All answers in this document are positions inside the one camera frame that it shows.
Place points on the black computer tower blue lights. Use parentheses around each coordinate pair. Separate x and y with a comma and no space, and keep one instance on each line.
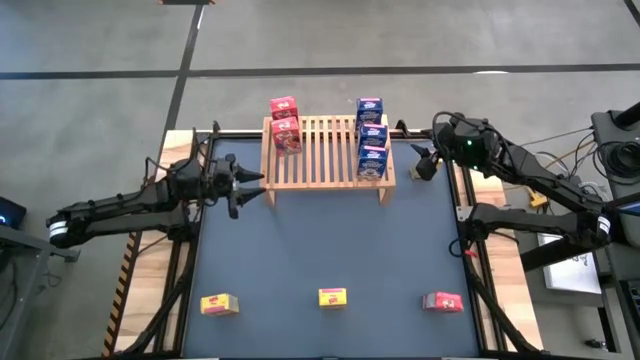
(12,210)

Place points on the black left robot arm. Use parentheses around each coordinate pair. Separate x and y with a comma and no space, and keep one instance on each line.
(115,215)

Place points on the yellow plug adapter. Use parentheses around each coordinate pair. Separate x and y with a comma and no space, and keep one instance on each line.
(537,200)

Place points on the white printed sheet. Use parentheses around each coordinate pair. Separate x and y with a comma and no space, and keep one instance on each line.
(570,277)

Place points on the blue Frosted Flakes cereal box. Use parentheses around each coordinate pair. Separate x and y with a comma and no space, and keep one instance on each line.
(369,107)
(373,134)
(372,165)

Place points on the grey equipment stand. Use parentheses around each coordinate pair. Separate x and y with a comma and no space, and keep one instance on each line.
(602,125)

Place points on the black diagonal support beam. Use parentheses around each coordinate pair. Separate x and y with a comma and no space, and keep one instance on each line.
(542,256)

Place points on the wooden slatted shelf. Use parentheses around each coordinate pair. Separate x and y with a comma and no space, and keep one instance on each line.
(325,186)

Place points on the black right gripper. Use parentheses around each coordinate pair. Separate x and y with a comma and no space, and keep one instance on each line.
(442,142)

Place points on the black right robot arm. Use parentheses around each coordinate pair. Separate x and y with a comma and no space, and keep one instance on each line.
(545,185)

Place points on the small black floor object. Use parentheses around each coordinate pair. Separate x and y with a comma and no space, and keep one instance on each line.
(595,344)

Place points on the black aluminium table frame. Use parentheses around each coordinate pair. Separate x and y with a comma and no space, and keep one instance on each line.
(250,135)

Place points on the dark blue table mat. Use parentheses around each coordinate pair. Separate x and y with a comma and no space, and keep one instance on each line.
(350,325)

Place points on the dark grey equipment cabinet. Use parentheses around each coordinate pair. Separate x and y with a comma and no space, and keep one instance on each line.
(620,310)

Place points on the red Froot Loops cereal box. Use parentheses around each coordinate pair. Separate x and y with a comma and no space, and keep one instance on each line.
(286,137)
(284,106)
(445,302)

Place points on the grey metal cart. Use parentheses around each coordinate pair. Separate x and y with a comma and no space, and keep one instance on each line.
(25,280)

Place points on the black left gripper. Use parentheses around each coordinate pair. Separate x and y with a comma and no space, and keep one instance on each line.
(222,180)

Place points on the yellow black hazard tape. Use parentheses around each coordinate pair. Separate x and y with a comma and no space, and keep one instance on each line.
(116,310)

